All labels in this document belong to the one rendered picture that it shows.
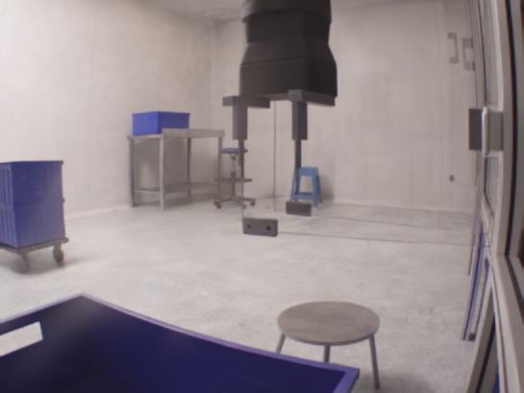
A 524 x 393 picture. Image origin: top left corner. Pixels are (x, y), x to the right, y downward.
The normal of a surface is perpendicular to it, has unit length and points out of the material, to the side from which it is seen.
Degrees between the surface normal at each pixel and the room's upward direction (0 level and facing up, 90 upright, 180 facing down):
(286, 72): 90
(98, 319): 90
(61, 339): 90
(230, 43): 90
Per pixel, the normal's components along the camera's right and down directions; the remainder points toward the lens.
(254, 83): -0.64, 0.10
